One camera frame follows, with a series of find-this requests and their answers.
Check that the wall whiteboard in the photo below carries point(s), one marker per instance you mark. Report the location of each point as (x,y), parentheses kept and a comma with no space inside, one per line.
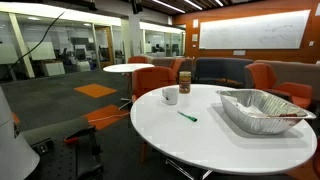
(255,30)

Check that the white wall notice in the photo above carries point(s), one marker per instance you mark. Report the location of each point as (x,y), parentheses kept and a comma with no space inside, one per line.
(195,23)
(194,37)

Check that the green marker pen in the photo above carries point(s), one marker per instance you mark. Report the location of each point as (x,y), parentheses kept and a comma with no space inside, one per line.
(186,116)

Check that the beige sofa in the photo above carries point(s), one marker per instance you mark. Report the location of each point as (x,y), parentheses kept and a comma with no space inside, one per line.
(293,71)

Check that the white wall switch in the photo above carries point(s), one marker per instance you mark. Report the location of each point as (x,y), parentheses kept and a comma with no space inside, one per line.
(311,43)

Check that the chrome table leg frame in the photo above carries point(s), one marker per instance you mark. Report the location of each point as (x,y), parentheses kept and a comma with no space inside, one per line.
(181,168)

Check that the dark grey sofa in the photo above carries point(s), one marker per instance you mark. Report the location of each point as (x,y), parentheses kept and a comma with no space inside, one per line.
(220,68)

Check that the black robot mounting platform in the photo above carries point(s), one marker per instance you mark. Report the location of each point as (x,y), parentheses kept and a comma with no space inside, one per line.
(66,160)

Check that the white wall label plate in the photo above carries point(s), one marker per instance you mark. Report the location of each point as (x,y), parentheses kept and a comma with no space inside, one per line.
(239,52)

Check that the black ceiling-mounted device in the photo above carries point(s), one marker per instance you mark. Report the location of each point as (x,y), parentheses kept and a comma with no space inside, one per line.
(136,6)

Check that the aluminium foil tray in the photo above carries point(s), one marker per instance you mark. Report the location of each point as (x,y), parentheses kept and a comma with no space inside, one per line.
(253,124)

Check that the white low cabinet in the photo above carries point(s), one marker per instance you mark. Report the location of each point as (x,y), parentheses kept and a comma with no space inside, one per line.
(53,68)

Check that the wooden glass door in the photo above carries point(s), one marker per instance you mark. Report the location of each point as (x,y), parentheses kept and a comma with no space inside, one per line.
(109,46)

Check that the white ceramic mug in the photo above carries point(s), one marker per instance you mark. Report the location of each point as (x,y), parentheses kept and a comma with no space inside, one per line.
(171,96)

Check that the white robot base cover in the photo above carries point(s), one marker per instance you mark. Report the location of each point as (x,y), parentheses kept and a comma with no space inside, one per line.
(13,150)

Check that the glass jar with brown contents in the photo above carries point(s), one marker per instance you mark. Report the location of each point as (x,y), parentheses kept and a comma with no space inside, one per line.
(185,83)

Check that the white crumpled paper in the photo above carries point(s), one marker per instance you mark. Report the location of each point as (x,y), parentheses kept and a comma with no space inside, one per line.
(248,109)

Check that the small round white table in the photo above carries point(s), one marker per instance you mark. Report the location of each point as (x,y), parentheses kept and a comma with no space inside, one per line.
(126,68)

